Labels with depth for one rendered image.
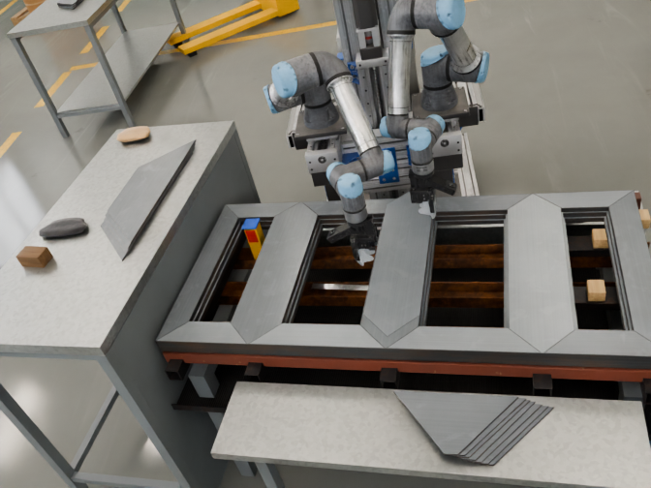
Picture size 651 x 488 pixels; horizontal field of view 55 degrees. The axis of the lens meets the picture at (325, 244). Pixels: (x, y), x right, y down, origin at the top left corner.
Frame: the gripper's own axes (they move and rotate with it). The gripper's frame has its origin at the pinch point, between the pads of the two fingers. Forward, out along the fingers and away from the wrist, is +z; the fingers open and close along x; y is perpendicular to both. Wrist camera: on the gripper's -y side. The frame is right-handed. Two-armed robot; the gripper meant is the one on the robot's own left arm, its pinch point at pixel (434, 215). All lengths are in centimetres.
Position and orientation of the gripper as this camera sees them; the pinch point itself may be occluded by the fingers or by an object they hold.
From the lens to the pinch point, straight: 234.0
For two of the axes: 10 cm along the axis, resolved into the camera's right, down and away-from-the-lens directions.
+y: -9.6, 0.2, 2.8
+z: 2.0, 7.5, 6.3
